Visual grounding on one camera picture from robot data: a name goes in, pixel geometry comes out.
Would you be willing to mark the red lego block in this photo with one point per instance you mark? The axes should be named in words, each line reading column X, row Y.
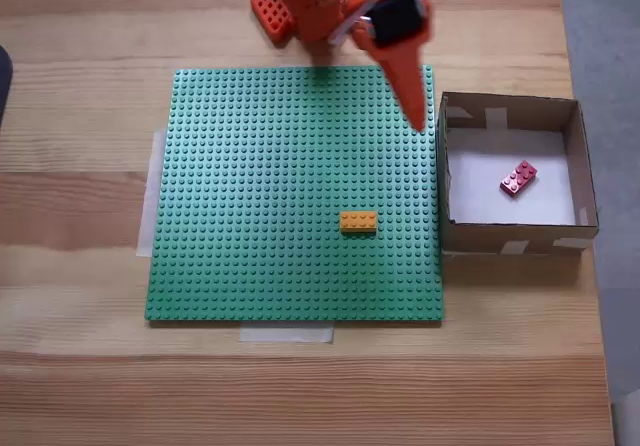
column 520, row 180

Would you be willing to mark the yellow lego block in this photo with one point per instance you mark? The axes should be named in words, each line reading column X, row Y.
column 358, row 222

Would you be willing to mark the open cardboard box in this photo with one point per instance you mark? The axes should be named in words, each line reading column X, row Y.
column 500, row 243

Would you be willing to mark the green lego baseplate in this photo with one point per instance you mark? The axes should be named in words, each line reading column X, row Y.
column 300, row 276

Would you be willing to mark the masking tape strip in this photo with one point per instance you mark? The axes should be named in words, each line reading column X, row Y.
column 285, row 334
column 289, row 64
column 146, row 216

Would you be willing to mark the white paper sheet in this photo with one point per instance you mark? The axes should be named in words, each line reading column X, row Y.
column 475, row 191

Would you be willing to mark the black rounded object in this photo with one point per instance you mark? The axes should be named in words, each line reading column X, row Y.
column 4, row 81

